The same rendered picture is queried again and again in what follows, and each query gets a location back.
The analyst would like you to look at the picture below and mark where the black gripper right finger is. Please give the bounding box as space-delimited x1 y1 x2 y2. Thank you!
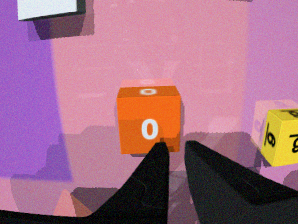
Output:
185 141 298 224

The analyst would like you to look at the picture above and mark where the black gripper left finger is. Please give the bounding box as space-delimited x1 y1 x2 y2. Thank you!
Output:
0 143 169 224

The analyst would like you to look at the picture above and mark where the yellow block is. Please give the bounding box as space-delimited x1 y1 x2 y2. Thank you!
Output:
261 108 298 167

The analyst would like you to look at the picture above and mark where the orange block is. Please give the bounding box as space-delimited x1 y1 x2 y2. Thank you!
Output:
117 85 181 155

